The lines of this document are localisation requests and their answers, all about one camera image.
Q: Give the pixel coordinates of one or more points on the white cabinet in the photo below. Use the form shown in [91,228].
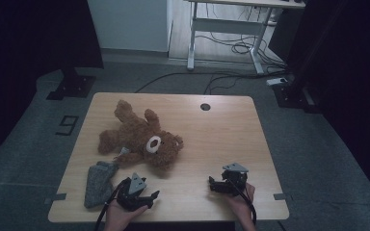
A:
[128,24]

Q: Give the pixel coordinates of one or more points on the white power strip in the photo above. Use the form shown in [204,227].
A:
[277,81]

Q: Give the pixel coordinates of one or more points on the brown teddy bear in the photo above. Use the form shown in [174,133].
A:
[138,134]

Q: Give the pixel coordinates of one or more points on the grey tape strip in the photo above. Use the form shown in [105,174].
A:
[55,198]
[282,196]

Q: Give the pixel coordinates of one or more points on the white desk frame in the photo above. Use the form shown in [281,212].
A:
[228,26]

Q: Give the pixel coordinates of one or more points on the small grey knit garment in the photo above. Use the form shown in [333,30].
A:
[98,186]

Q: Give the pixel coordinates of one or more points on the person's right hand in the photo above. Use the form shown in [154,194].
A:
[241,205]

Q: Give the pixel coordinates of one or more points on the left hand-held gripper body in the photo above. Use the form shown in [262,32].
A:
[131,199]

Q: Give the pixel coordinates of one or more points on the black stand base plate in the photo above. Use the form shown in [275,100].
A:
[294,97]
[72,86]

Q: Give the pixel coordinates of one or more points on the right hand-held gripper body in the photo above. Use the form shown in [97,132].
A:
[235,181]

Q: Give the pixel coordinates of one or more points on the dark curtain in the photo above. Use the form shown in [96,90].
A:
[29,48]
[350,64]

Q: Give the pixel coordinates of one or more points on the person's left hand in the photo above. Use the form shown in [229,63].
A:
[118,216]

